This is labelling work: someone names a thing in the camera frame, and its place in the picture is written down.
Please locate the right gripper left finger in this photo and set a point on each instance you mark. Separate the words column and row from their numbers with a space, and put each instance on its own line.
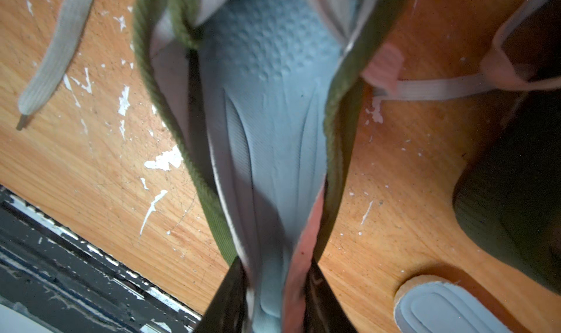
column 226, row 312

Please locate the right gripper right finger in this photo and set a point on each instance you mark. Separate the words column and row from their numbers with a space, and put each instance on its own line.
column 323, row 312

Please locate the light blue insole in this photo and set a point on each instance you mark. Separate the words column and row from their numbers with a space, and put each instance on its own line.
column 266, row 68

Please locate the green canvas shoe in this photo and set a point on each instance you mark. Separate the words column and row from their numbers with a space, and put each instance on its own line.
column 509, row 202
column 167, row 37

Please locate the grey insole near right arm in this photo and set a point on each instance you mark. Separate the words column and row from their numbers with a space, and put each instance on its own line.
column 428, row 303

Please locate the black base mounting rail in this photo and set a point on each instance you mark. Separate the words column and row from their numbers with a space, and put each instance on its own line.
column 64, row 283

